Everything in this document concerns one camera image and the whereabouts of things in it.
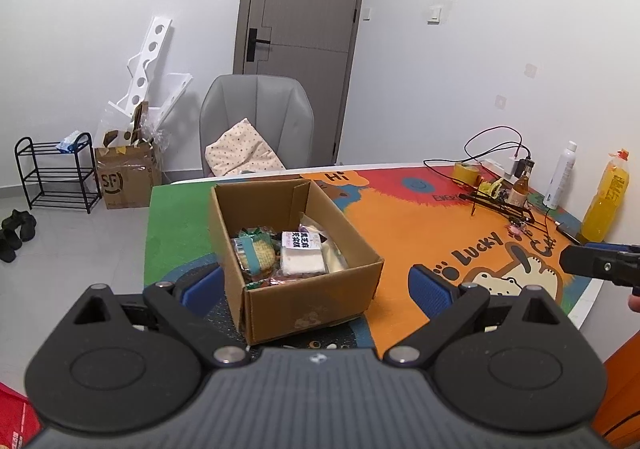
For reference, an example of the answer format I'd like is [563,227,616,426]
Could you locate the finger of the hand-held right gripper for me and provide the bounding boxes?
[558,242,640,288]

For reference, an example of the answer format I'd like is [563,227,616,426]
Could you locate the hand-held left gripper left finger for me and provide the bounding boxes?
[70,265,252,371]

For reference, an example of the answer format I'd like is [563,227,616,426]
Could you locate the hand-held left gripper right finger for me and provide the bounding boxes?
[382,264,566,371]

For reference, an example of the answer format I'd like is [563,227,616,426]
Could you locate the teal band snack pack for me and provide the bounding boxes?
[231,234,277,281]

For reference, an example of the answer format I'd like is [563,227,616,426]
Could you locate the white snack pack black label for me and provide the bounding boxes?
[277,230,329,278]

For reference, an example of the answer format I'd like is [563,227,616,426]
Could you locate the purple bread packet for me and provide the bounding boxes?
[299,213,349,275]

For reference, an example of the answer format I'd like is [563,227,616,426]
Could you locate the brown cardboard box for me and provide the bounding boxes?
[208,179,385,346]

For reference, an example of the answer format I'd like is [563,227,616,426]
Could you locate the black smartphone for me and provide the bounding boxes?
[554,221,584,245]

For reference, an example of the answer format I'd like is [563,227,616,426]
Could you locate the orange juice bottle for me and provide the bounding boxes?
[581,148,631,244]

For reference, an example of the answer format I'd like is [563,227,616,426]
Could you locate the colourful cat print mat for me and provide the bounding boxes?
[144,166,597,361]

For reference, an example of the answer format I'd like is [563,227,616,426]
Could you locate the white spray bottle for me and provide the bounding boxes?
[542,140,579,210]

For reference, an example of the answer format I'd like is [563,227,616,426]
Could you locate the brown glass bottle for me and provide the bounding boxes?
[508,162,532,208]

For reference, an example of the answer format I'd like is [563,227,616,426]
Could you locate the black metal stand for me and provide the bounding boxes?
[459,192,552,231]

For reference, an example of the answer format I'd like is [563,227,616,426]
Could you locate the yellow plastic item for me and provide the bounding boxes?
[475,178,504,198]

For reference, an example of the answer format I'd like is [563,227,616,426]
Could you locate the yellow tape roll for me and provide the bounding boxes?
[452,162,481,186]

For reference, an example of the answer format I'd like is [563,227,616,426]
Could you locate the brown printed carton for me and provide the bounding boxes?
[94,102,164,210]

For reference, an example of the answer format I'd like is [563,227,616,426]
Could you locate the white power strip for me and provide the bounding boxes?
[479,158,521,180]

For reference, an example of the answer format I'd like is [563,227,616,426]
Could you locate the orange furniture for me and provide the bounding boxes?
[592,343,640,449]

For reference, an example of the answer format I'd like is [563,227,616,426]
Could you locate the dotted cream cushion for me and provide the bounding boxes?
[205,118,286,178]

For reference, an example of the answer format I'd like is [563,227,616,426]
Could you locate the black shoe rack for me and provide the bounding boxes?
[14,132,101,215]

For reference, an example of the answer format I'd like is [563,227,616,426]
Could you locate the dark shoes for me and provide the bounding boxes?
[0,208,37,263]

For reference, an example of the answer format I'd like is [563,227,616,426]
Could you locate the blue packet on rack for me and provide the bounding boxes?
[55,130,89,154]

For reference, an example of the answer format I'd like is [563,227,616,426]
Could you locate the grey chair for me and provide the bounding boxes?
[199,74,315,178]

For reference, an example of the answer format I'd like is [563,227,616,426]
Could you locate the red bag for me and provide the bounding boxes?
[0,381,44,449]

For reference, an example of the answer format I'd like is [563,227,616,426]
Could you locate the white perforated board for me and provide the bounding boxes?
[107,15,194,151]

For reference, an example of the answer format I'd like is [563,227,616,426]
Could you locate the grey door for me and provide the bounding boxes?
[233,0,371,168]

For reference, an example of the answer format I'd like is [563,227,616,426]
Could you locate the black cable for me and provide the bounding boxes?
[423,126,532,180]

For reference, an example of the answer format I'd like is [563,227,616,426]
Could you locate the black door handle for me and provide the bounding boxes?
[245,28,271,63]

